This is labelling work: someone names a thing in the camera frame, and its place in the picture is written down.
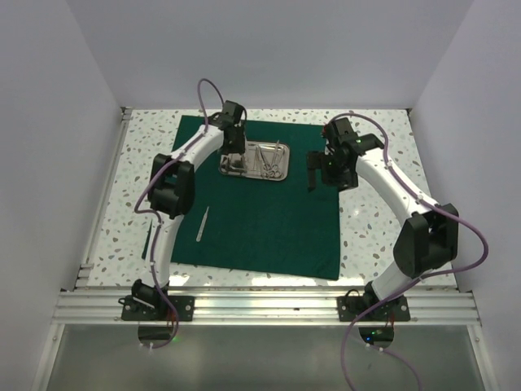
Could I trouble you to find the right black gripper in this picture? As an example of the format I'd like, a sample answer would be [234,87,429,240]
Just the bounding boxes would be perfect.
[307,150,359,192]

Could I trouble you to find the green surgical cloth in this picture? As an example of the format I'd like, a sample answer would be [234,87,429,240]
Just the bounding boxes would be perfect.
[166,116,340,280]

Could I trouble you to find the steel tweezers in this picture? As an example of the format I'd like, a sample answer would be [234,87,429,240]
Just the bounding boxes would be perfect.
[196,206,209,243]

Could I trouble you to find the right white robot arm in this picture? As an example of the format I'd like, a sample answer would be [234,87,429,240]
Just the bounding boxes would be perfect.
[306,116,458,320]

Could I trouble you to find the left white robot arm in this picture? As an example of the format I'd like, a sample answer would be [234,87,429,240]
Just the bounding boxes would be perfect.
[122,101,247,321]

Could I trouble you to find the steel surgical scissors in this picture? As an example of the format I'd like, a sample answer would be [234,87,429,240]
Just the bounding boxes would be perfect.
[261,141,283,179]

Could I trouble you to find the steel forceps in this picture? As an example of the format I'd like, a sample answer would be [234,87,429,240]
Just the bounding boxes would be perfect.
[255,145,265,173]

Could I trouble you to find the steel instrument tray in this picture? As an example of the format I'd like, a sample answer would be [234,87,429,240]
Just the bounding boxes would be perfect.
[219,141,291,182]

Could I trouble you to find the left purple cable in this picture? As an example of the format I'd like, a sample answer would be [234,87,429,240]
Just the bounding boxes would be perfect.
[134,78,225,351]

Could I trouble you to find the purple cable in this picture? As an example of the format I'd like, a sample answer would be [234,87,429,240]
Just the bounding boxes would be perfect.
[331,112,489,391]
[134,78,225,351]

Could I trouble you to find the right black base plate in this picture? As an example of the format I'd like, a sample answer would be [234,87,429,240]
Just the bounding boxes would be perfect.
[336,296,411,323]

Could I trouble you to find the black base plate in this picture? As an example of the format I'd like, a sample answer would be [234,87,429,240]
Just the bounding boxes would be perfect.
[118,296,195,322]
[336,296,411,323]

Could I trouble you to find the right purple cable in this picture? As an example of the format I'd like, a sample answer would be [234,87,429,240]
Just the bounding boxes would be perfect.
[331,112,489,391]

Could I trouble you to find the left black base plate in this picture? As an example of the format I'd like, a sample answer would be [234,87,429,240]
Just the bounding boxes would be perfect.
[118,296,195,322]

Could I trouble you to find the aluminium mounting rail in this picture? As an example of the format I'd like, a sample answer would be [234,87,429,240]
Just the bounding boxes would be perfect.
[51,287,480,326]

